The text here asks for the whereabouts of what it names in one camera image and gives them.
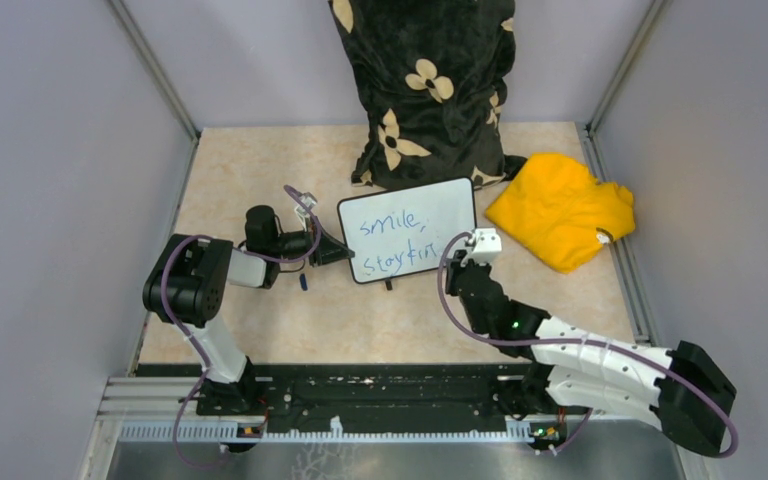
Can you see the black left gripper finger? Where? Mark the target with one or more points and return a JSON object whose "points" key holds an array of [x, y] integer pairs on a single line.
{"points": [[330, 255], [329, 245]]}

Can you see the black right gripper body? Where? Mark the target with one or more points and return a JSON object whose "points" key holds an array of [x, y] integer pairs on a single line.
{"points": [[457, 267]]}

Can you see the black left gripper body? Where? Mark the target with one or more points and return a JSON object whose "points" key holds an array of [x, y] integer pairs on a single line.
{"points": [[297, 243]]}

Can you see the small whiteboard black frame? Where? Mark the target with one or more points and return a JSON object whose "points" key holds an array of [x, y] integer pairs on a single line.
{"points": [[404, 232]]}

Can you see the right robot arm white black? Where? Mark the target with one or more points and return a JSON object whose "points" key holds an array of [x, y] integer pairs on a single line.
{"points": [[682, 392]]}

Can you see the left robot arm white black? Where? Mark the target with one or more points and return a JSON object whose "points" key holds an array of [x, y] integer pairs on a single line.
{"points": [[186, 289]]}

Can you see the yellow folded garment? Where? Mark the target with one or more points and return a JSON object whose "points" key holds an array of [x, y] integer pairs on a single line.
{"points": [[561, 213]]}

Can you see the black floral plush blanket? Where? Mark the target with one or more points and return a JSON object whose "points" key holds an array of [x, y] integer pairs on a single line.
{"points": [[430, 76]]}

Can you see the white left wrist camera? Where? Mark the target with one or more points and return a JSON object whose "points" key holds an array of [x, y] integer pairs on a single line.
{"points": [[304, 208]]}

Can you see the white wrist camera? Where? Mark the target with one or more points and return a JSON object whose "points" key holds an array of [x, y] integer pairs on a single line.
{"points": [[304, 208], [481, 247]]}

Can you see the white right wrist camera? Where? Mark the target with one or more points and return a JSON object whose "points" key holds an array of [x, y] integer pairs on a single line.
{"points": [[481, 247]]}

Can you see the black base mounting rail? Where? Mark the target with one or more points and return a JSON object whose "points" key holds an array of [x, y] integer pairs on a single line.
{"points": [[377, 403]]}

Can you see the left aluminium frame post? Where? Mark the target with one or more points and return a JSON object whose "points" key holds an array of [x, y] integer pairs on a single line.
{"points": [[151, 63]]}

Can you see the aluminium frame post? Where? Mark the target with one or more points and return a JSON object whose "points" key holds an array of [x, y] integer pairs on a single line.
{"points": [[633, 52], [151, 63]]}

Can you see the right aluminium frame post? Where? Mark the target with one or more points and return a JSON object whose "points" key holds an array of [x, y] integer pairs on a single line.
{"points": [[633, 52]]}

